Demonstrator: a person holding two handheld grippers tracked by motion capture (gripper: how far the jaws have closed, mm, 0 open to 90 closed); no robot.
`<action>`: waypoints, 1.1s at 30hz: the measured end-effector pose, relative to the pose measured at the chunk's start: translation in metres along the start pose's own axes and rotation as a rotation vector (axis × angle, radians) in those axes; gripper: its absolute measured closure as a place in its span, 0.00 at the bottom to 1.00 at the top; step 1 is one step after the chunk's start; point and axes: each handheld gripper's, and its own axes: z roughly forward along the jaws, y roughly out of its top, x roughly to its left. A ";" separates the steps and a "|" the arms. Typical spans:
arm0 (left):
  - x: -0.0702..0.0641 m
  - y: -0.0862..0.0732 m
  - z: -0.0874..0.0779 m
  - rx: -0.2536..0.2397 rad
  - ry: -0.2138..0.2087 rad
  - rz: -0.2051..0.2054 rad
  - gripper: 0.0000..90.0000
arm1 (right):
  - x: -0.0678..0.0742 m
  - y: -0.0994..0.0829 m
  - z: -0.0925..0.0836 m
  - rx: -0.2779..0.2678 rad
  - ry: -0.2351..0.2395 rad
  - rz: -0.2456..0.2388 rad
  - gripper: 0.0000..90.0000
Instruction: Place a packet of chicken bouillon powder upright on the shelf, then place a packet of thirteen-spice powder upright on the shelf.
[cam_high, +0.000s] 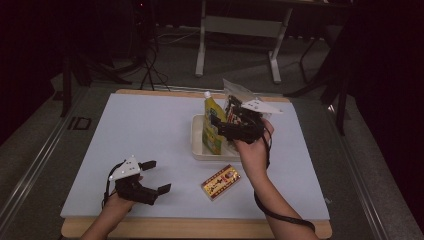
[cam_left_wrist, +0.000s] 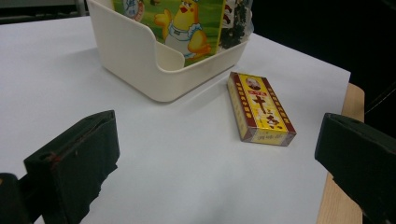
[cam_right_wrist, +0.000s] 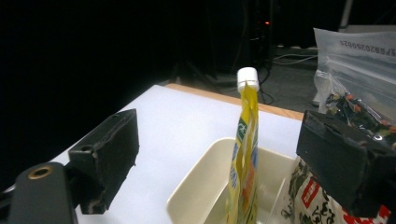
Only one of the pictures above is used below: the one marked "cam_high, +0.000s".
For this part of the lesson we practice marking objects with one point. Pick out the white divided plastic box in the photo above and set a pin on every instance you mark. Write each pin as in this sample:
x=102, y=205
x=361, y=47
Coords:
x=197, y=140

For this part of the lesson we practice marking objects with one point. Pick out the person's left hand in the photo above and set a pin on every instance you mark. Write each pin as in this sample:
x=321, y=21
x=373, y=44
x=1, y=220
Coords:
x=120, y=205

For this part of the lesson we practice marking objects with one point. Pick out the person's right hand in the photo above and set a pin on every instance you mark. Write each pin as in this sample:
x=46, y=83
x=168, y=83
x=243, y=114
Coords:
x=255, y=156

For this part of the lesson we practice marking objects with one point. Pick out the yellow spouted pouch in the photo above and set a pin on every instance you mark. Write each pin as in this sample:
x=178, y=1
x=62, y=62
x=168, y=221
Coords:
x=211, y=133

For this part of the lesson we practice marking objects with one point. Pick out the wooden table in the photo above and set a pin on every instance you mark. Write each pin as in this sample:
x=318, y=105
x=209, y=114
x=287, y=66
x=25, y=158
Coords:
x=200, y=228

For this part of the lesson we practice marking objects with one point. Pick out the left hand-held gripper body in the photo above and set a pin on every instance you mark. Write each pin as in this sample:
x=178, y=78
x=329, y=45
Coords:
x=125, y=168

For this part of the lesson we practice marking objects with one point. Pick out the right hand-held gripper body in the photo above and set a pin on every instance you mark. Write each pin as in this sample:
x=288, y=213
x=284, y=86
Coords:
x=245, y=130

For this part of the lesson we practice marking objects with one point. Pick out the metal floor rail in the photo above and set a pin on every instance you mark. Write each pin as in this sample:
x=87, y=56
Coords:
x=361, y=186
x=36, y=163

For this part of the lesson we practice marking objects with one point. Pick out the red and yellow small packet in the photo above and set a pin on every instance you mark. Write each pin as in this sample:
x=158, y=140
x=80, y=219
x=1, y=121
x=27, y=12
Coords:
x=220, y=181

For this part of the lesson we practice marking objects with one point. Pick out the white table mat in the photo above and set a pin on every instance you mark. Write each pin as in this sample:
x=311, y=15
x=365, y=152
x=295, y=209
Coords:
x=150, y=126

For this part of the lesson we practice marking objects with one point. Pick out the white metal desk frame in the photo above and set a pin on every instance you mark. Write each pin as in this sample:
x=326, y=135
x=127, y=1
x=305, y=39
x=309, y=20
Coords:
x=243, y=26

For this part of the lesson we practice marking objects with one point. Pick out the black stand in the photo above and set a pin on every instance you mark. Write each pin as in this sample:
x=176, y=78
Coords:
x=340, y=110
x=66, y=86

